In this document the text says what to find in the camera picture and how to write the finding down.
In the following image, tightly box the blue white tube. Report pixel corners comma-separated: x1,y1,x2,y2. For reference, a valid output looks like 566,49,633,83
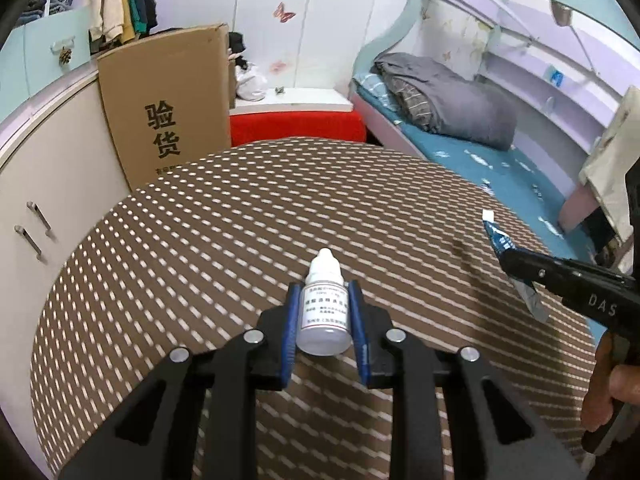
482,209,549,323

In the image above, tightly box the white dropper bottle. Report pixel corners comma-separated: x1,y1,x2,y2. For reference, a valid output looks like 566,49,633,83
296,247,352,358

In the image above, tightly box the right hand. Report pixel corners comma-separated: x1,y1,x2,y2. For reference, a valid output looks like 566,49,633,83
580,332,640,432

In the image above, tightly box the teal bed mattress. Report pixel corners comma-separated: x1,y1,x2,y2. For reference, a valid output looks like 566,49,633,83
350,73,593,263

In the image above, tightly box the beige hanging shirt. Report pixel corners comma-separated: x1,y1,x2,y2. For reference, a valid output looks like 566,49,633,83
558,86,640,243

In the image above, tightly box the brown dotted tablecloth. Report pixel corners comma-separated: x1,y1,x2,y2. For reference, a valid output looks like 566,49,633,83
30,139,594,472

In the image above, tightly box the grey folded quilt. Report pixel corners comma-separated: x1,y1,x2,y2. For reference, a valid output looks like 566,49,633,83
374,52,516,151

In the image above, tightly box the tall cardboard box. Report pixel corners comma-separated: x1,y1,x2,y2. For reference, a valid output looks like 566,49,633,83
96,24,231,190

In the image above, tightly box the red storage bench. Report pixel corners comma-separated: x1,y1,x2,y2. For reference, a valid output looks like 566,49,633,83
230,87,367,146

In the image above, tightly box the white plastic bag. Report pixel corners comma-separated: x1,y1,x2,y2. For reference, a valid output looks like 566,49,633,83
235,63,268,102

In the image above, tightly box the teal drawer unit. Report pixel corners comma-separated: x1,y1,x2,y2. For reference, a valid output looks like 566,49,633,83
0,6,91,120

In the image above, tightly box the hanging clothes bundle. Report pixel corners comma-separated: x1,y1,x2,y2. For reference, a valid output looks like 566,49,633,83
86,0,157,44

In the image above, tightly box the white cabinet with handles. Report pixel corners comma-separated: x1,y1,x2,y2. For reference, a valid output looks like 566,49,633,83
1,72,129,470

